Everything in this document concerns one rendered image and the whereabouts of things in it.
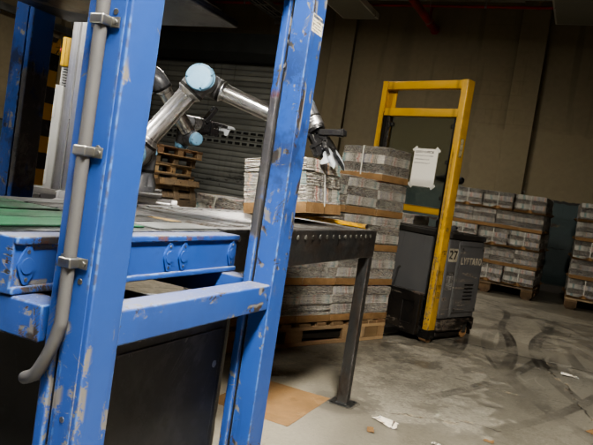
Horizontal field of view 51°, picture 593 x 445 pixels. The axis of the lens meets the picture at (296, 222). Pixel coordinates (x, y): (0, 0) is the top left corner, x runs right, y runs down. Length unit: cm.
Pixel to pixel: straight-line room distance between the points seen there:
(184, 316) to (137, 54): 48
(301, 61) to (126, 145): 63
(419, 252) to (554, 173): 547
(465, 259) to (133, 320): 393
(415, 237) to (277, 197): 336
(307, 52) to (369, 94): 919
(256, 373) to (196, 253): 32
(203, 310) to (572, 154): 901
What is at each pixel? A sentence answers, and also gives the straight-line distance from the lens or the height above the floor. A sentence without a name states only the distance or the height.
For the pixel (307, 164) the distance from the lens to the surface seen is 250.
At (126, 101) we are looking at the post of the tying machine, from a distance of 97.
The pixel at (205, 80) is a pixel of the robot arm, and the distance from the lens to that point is 269.
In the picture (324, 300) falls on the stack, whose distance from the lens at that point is 391.
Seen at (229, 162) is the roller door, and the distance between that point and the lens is 1153.
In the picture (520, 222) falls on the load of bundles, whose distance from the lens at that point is 834.
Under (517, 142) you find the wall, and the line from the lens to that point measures 997.
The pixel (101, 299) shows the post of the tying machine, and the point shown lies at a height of 72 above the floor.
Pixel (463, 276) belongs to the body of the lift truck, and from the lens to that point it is 485.
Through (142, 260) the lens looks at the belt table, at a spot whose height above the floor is 74.
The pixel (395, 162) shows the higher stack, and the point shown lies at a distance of 426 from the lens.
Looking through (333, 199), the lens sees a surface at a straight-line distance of 276.
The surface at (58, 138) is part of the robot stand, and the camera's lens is 307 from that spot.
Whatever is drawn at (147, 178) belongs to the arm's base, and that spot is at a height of 88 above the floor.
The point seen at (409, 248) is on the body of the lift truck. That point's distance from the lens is 480.
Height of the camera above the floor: 93
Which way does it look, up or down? 3 degrees down
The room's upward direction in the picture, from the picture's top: 9 degrees clockwise
